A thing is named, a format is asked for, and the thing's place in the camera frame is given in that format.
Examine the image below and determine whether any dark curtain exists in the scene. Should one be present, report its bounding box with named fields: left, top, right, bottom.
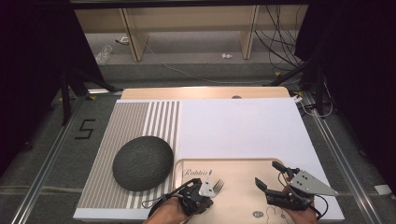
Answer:
left=0, top=0, right=106, bottom=178
left=293, top=0, right=396, bottom=197

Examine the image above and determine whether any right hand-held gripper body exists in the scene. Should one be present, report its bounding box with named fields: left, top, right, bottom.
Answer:
left=264, top=167, right=339, bottom=213

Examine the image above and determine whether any striped placemat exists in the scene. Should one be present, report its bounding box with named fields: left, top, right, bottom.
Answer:
left=77, top=100, right=181, bottom=210

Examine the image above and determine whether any black metal stand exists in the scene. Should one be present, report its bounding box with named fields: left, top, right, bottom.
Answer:
left=262, top=57, right=327, bottom=117
left=60, top=65, right=117, bottom=126

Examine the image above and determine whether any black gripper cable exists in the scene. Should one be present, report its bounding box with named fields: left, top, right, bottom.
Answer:
left=141, top=178, right=200, bottom=210
left=309, top=193, right=330, bottom=221

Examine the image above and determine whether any person's left hand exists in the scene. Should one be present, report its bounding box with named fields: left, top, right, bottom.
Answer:
left=143, top=196, right=189, bottom=224

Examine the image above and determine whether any person's right hand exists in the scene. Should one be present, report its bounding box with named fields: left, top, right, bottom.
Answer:
left=280, top=184, right=319, bottom=224

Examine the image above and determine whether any beige tray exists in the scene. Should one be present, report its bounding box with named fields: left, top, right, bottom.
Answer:
left=172, top=157, right=297, bottom=224

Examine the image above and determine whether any white plug with cable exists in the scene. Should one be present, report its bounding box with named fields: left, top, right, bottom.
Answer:
left=291, top=94, right=334, bottom=119

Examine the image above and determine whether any wooden table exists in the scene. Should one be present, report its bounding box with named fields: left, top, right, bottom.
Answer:
left=120, top=86, right=291, bottom=101

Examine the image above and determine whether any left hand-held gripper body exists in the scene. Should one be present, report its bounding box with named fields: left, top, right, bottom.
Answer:
left=178, top=176, right=218, bottom=217

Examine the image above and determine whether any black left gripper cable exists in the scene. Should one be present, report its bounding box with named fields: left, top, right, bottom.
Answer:
left=141, top=178, right=200, bottom=210

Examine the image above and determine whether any silver fork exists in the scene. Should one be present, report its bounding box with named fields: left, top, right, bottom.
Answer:
left=212, top=178, right=226, bottom=193

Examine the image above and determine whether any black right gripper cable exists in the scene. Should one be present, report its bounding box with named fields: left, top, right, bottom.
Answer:
left=309, top=193, right=330, bottom=221

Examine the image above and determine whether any white tape piece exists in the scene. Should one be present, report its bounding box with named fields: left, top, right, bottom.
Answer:
left=373, top=184, right=392, bottom=196

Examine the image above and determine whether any bundle of black cables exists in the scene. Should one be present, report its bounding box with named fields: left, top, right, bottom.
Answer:
left=254, top=4, right=305, bottom=73

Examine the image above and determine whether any clear plastic wrap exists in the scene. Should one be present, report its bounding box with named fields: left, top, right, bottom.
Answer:
left=94, top=44, right=113, bottom=65

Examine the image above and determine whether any white board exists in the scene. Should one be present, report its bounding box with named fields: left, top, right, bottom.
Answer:
left=72, top=98, right=346, bottom=223

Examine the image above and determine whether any metal floor rail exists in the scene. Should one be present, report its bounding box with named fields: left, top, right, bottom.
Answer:
left=302, top=92, right=385, bottom=224
left=9, top=92, right=87, bottom=224

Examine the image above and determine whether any dark grey round plate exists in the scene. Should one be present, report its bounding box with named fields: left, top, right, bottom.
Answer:
left=111, top=135, right=175, bottom=192

